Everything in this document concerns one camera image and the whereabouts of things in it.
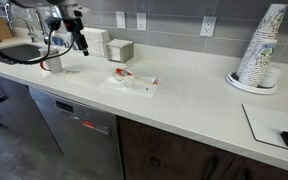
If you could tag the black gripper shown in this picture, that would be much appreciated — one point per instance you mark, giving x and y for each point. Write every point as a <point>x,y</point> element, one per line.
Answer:
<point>73,30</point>

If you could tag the red ketchup packet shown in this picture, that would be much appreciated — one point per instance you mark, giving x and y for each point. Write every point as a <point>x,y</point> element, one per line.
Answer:
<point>123,72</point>

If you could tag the white napkin dispenser box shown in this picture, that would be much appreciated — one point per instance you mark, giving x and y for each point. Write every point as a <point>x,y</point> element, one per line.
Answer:
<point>95,40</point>

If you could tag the grey napkin holder box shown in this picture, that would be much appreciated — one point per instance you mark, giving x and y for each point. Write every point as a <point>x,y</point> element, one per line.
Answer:
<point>125,50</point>

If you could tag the white small bowl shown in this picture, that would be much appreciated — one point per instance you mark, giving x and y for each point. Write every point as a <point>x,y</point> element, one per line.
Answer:
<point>117,76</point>

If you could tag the small chrome faucet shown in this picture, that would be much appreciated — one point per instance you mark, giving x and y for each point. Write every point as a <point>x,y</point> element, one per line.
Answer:
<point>30,30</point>

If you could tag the small clear plastic cup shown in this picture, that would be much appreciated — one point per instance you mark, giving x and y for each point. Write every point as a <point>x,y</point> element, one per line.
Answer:
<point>128,82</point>

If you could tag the dark kitchen sink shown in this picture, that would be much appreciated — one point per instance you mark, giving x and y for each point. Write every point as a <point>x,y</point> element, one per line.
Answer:
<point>20,51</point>

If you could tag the red and white sauce packet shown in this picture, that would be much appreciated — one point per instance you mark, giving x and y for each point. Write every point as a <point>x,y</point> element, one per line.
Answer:
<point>155,81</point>

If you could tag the wooden cutting board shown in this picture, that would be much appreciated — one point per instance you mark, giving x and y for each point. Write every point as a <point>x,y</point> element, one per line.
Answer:
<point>1,28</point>

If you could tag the stainless steel dishwasher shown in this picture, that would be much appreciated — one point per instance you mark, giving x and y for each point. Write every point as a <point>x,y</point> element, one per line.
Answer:
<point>80,133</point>

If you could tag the dark grey cabinet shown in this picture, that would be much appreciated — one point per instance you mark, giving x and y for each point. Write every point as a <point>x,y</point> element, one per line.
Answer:
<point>14,113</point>

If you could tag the brown wooden cabinet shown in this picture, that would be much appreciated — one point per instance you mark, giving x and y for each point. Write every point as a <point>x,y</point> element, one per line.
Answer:
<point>170,153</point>

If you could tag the round white tray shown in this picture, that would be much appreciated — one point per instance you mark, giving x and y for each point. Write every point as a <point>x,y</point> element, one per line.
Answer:
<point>244,87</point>

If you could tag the short printed paper cup stack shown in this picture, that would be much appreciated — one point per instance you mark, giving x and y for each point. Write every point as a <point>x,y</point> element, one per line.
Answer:
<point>259,63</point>

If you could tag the tall printed paper cup stack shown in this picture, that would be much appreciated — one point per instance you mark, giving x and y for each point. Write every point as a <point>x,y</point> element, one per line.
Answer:
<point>270,23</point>

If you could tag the white cup lid stack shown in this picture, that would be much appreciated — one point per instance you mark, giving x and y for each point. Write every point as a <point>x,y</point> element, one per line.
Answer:
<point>271,78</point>

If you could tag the white rectangular mat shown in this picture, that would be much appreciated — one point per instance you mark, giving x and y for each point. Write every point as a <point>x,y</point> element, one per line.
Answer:
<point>267,123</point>

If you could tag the white light switch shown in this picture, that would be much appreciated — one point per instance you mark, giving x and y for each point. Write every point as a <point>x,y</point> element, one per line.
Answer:
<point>120,20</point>

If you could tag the white wall outlet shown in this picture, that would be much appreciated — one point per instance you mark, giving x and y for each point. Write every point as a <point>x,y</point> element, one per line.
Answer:
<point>141,21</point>
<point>208,26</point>

